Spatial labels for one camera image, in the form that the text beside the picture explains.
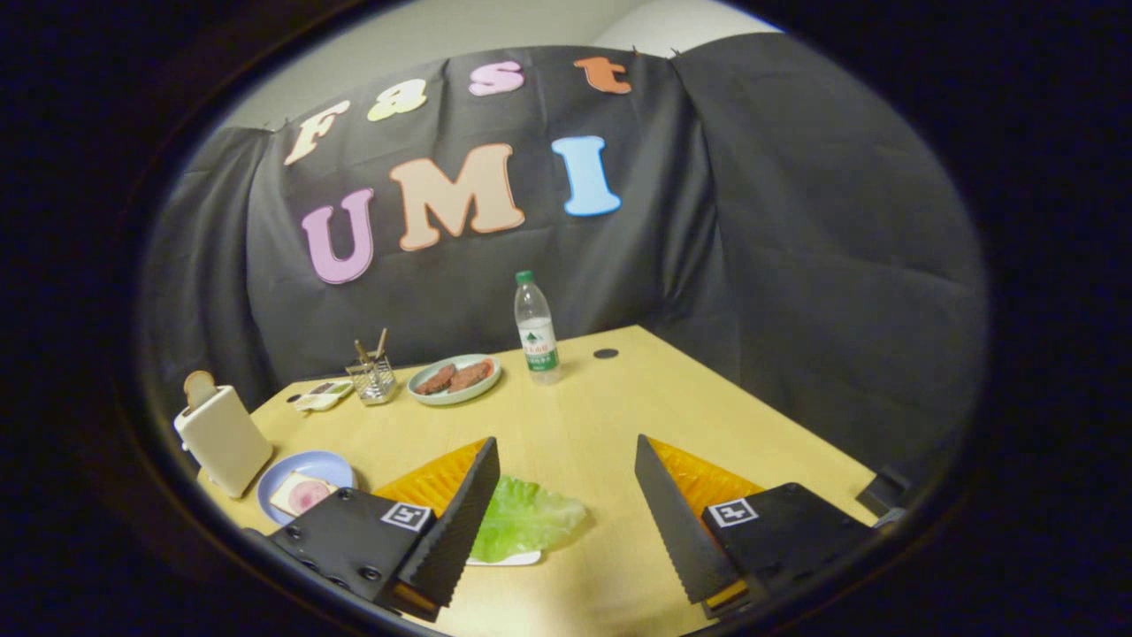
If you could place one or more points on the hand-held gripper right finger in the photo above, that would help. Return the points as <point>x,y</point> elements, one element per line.
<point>676,531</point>

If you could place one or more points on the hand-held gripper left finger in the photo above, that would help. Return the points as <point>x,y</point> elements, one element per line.
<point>460,531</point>

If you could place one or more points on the green lettuce leaf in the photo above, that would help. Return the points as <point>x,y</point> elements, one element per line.
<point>531,518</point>

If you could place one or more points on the white square plate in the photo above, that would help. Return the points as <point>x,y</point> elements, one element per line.
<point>517,559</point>

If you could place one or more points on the pale green plate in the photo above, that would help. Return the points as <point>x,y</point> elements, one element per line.
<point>442,399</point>

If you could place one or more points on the brown meat patty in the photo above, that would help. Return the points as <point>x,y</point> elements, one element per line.
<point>470,375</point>
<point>435,379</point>

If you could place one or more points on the pink ham slice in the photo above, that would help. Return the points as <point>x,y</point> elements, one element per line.
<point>308,495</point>

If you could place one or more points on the light blue plate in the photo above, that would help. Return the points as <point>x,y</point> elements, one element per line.
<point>309,462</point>

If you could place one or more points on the clear glass utensil holder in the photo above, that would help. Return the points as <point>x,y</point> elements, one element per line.
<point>373,382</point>

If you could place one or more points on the white bread slice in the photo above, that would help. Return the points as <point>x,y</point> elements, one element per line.
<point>281,497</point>

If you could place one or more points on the white divided condiment tray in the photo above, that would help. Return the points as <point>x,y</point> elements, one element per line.
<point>323,396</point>

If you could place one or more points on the clear plastic water bottle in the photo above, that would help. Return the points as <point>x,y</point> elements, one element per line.
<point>537,341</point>

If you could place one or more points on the dark object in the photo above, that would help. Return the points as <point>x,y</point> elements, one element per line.
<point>884,491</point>

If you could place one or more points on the white toaster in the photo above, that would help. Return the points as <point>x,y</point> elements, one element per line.
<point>225,442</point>

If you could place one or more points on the black backdrop cloth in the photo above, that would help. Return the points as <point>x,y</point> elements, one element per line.
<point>752,265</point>

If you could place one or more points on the toast slice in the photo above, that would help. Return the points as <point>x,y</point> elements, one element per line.
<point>200,387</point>

